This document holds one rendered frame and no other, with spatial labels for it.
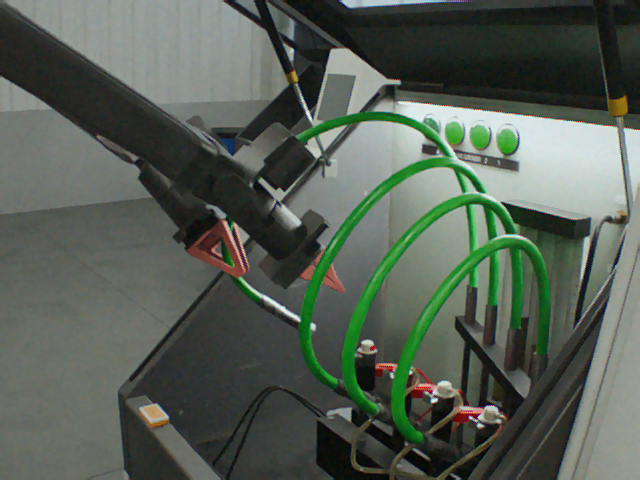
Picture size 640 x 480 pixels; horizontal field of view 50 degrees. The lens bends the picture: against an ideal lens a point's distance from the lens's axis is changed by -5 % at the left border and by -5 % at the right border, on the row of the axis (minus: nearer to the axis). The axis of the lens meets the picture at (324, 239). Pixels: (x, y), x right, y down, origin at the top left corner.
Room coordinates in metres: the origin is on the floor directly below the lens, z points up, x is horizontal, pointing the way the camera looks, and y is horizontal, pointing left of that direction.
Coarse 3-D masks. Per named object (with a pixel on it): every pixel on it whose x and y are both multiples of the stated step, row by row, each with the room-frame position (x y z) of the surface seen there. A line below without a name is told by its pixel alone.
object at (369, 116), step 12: (336, 120) 1.01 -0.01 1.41; (348, 120) 1.01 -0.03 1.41; (360, 120) 1.01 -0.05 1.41; (372, 120) 1.02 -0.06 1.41; (384, 120) 1.02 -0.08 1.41; (396, 120) 1.02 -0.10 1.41; (408, 120) 1.03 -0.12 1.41; (312, 132) 1.00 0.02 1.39; (324, 132) 1.01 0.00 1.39; (432, 132) 1.03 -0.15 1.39; (444, 144) 1.04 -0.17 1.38; (468, 192) 1.04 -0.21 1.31; (468, 216) 1.05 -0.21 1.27; (468, 228) 1.05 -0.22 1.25; (228, 252) 0.98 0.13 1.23; (228, 264) 0.98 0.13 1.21; (240, 276) 0.98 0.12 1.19; (240, 288) 0.98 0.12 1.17; (252, 288) 0.99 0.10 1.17; (468, 288) 1.05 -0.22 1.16
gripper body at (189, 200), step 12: (168, 192) 0.98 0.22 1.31; (180, 192) 0.98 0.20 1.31; (168, 204) 0.98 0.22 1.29; (180, 204) 0.98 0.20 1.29; (192, 204) 0.98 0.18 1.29; (204, 204) 0.99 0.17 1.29; (180, 216) 0.98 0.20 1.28; (192, 216) 0.97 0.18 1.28; (204, 216) 0.95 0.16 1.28; (180, 228) 0.95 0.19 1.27; (192, 228) 0.98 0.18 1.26; (204, 228) 0.99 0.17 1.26; (180, 240) 0.95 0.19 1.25
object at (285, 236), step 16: (272, 208) 0.87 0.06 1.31; (272, 224) 0.85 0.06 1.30; (288, 224) 0.86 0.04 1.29; (304, 224) 0.90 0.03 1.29; (320, 224) 0.87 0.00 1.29; (256, 240) 0.87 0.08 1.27; (272, 240) 0.86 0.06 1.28; (288, 240) 0.86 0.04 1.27; (304, 240) 0.87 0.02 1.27; (272, 256) 0.87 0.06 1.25; (288, 256) 0.86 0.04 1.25; (272, 272) 0.86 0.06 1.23
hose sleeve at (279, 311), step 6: (264, 300) 0.98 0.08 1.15; (270, 300) 0.99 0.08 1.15; (264, 306) 0.98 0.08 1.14; (270, 306) 0.99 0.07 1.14; (276, 306) 0.99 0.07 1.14; (282, 306) 1.00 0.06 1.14; (270, 312) 0.99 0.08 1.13; (276, 312) 0.99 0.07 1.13; (282, 312) 0.99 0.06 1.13; (288, 312) 0.99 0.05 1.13; (282, 318) 0.99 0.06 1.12; (288, 318) 0.99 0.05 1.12; (294, 318) 0.99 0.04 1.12; (288, 324) 0.99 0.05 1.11; (294, 324) 0.99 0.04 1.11
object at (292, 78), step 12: (264, 0) 1.21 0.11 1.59; (264, 12) 1.21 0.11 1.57; (264, 24) 1.22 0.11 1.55; (276, 36) 1.22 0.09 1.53; (276, 48) 1.23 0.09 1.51; (288, 60) 1.23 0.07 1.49; (288, 72) 1.23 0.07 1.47; (300, 96) 1.25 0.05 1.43; (312, 120) 1.26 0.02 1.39; (324, 156) 1.27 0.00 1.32; (324, 168) 1.27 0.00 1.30; (336, 168) 1.28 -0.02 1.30
